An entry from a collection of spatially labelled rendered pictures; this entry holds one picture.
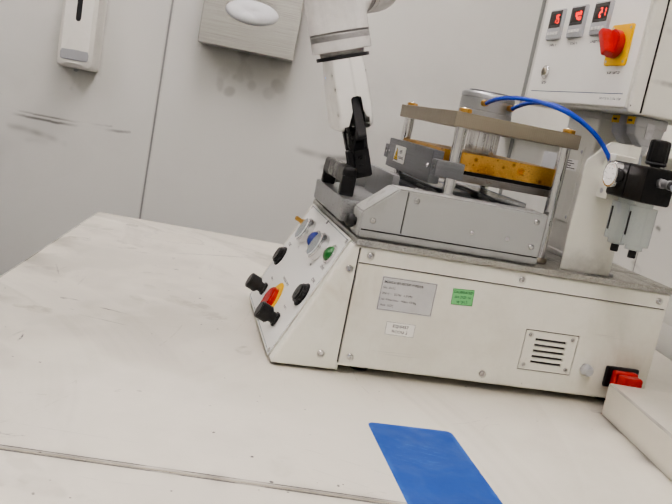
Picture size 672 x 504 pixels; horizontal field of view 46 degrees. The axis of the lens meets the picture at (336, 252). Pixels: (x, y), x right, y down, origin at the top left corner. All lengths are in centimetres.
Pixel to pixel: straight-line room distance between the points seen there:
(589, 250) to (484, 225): 16
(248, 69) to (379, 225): 174
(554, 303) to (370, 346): 26
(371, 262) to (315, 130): 172
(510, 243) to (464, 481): 37
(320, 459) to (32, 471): 27
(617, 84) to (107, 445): 79
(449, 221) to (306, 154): 170
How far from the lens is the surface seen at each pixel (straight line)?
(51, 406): 84
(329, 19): 112
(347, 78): 111
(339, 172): 111
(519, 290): 109
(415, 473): 82
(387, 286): 103
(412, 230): 103
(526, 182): 114
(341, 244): 105
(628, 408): 110
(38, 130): 281
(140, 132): 274
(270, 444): 81
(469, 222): 105
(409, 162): 117
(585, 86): 124
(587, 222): 113
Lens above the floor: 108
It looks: 10 degrees down
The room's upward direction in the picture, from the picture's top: 11 degrees clockwise
